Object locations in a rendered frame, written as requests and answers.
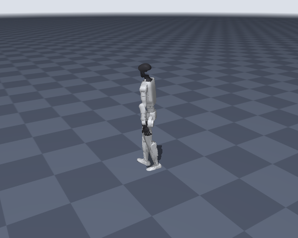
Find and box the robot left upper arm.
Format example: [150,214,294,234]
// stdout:
[140,84,148,108]

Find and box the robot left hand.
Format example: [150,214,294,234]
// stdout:
[142,121,152,136]

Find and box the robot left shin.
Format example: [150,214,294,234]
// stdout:
[148,143,158,166]

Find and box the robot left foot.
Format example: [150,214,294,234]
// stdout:
[146,163,162,171]

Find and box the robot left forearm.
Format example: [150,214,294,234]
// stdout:
[139,104,147,125]

